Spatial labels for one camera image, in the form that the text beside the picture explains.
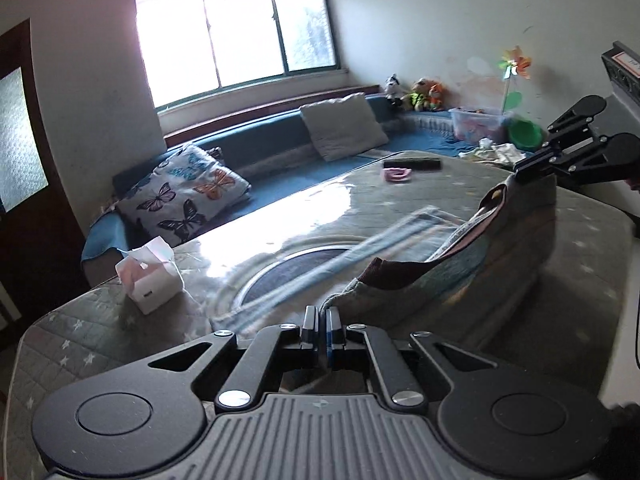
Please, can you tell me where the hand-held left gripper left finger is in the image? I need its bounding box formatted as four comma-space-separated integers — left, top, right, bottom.
147, 305, 321, 411

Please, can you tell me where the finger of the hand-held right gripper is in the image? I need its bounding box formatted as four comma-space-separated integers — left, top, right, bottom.
512, 141, 632, 185
515, 107, 589, 171

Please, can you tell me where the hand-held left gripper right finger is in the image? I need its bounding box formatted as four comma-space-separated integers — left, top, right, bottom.
325, 305, 493, 408

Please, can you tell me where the green plastic bowl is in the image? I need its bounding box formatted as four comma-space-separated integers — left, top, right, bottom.
507, 117, 547, 151

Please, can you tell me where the round black induction cooktop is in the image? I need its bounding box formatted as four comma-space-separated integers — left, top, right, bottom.
232, 245, 356, 311

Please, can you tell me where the pale crumpled cloth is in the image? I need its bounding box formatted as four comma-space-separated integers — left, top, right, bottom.
459, 139, 526, 167

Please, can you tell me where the clear plastic storage box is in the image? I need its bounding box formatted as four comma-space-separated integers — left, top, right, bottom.
449, 106, 511, 143

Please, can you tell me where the colourful pinwheel toy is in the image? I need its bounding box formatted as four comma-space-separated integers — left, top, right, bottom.
492, 46, 533, 116

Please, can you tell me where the bear plush toy green vest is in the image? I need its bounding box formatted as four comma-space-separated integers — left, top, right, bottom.
407, 79, 432, 112

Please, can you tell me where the black remote control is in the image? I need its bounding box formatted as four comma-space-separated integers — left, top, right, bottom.
382, 156, 442, 171

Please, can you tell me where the pink hair band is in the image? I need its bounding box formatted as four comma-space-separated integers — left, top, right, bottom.
381, 166, 414, 185

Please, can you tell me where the cow plush toy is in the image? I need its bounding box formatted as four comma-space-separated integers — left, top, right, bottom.
385, 74, 405, 107

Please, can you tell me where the white tissue box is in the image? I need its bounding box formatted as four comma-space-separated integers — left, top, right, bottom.
115, 236, 185, 316

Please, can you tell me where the blue sofa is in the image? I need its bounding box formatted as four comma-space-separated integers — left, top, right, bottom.
81, 92, 531, 276

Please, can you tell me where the butterfly print pillow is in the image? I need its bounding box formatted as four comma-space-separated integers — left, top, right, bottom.
114, 142, 252, 243

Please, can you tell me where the plain grey pillow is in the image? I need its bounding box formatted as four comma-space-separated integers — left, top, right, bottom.
299, 92, 390, 162

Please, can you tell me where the dark wooden glass door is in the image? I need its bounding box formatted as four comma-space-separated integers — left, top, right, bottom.
0, 19, 93, 356

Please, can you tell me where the wooden sofa back rail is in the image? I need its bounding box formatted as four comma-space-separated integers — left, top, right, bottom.
164, 84, 381, 148

